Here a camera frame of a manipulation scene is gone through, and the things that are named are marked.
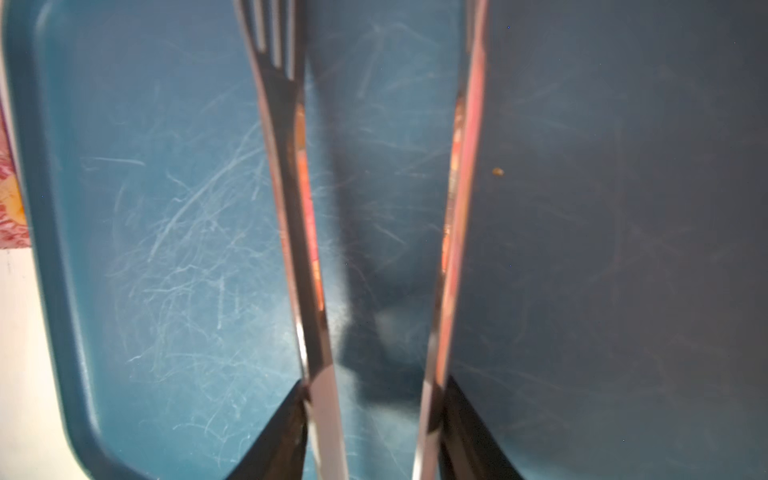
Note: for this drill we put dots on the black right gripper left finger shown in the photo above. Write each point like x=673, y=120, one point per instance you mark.
x=279, y=451

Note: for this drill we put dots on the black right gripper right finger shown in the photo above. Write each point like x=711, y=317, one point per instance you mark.
x=468, y=451

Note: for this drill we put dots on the metal serving tongs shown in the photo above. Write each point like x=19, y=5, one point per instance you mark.
x=274, y=33

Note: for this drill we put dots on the floral paper gift bag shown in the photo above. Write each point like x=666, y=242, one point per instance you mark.
x=14, y=230

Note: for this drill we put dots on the teal plastic tray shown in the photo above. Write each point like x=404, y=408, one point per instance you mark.
x=612, y=316

